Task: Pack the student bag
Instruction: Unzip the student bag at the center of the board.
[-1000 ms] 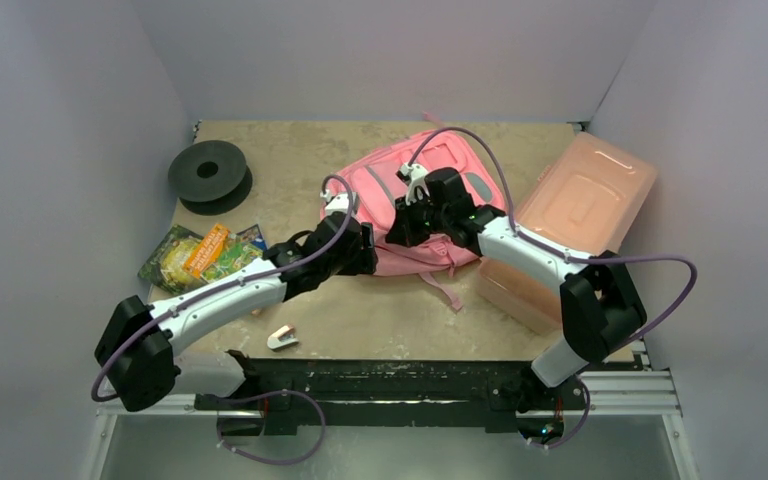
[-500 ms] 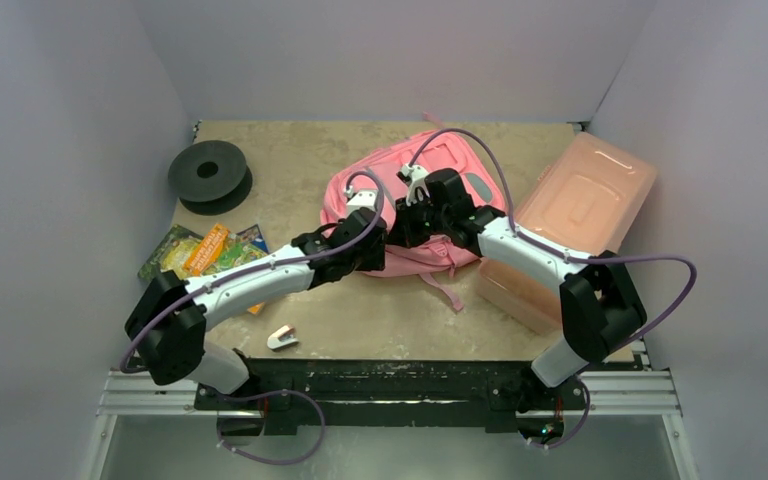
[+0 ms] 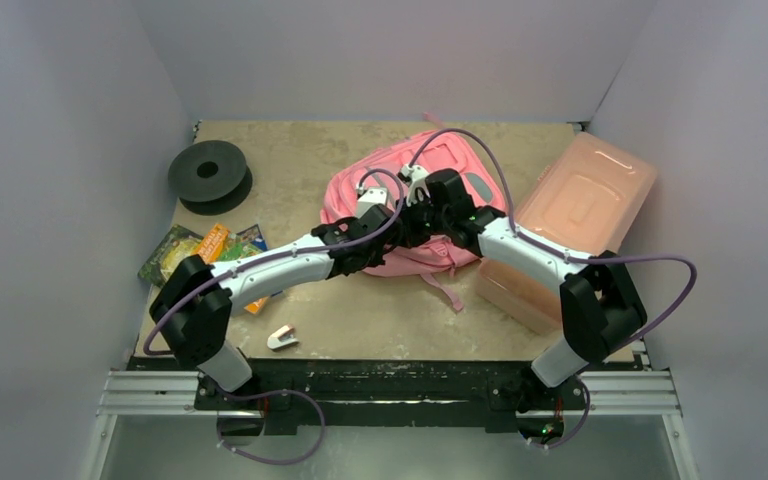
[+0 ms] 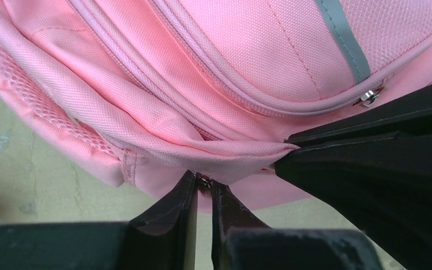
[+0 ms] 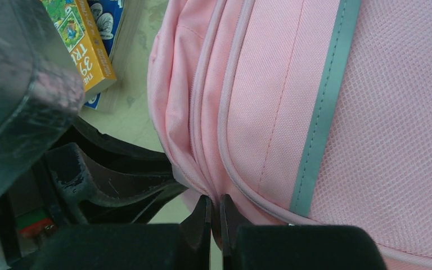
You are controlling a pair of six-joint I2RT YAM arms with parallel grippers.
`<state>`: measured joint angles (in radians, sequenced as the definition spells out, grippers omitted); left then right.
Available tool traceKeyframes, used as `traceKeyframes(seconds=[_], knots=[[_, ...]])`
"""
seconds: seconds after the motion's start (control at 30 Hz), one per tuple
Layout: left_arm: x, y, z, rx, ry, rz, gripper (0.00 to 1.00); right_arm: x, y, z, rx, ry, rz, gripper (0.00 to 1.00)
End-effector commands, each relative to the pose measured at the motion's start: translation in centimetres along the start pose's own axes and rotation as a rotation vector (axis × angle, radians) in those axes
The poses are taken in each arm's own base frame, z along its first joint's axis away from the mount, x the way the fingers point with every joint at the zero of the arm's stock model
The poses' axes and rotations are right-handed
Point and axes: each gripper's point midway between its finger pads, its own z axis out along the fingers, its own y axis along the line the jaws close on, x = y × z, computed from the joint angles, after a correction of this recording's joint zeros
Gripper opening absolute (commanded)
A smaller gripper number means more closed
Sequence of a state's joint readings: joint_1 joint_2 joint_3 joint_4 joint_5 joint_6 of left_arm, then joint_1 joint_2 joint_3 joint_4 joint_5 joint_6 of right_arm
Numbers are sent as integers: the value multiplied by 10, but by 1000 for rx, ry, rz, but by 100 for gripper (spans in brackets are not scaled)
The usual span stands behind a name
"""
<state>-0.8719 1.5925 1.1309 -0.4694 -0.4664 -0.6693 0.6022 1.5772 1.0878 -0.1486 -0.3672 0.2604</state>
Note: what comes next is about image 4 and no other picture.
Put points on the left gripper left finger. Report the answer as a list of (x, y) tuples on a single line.
[(162, 237)]

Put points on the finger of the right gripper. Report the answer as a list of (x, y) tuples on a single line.
[(382, 184), (410, 114)]

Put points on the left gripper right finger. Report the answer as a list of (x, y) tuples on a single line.
[(242, 241)]

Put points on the pink student backpack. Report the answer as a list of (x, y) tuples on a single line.
[(141, 91)]

